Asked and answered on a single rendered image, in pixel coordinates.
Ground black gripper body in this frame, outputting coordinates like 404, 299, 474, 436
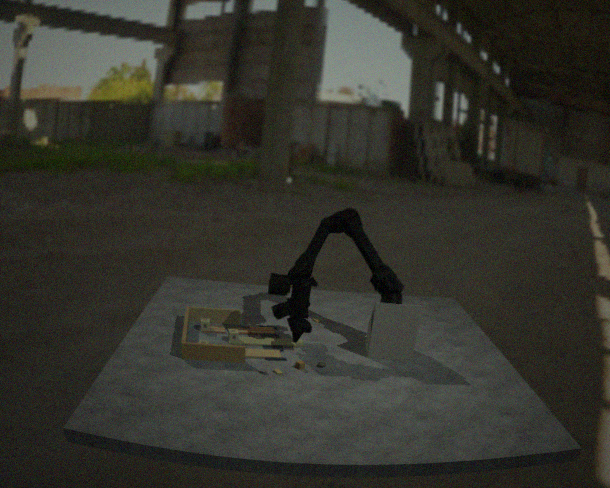
289, 297, 312, 333

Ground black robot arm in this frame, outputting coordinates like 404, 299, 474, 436
268, 208, 404, 320

